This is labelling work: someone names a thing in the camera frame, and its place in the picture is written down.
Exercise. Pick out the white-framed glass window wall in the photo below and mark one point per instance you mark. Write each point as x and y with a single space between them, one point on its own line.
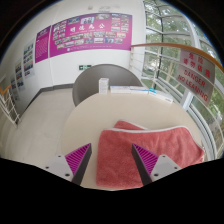
166 30

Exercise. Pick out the grey round-backed chair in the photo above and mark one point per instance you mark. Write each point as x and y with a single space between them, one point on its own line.
88 80

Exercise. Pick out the white sign with red characters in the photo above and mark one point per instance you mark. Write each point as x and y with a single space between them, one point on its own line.
198 63

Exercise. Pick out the white photo notice board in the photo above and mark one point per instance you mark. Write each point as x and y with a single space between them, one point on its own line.
19 76
28 60

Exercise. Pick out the white stair railing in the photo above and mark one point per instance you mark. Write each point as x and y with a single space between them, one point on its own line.
8 105

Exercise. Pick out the large magenta photo poster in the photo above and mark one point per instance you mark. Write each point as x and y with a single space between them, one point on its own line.
91 33

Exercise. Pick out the white danger warning sign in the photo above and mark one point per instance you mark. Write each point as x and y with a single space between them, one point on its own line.
195 86

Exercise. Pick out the flat white and blue carton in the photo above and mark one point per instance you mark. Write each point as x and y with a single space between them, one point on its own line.
161 95

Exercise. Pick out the green exit sign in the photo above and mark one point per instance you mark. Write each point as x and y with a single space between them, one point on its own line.
85 67

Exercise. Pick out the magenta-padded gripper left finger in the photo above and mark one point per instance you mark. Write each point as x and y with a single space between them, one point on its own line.
60 166

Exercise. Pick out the pink terry towel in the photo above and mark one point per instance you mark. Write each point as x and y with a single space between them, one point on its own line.
115 150

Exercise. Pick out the white railing with orange handrail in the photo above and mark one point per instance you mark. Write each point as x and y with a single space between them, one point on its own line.
156 45

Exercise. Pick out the small upright white box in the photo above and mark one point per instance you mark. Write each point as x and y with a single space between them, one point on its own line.
103 86

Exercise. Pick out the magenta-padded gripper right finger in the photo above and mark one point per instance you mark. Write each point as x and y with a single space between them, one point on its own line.
164 166

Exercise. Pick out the narrow magenta text poster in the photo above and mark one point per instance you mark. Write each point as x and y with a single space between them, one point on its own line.
42 45

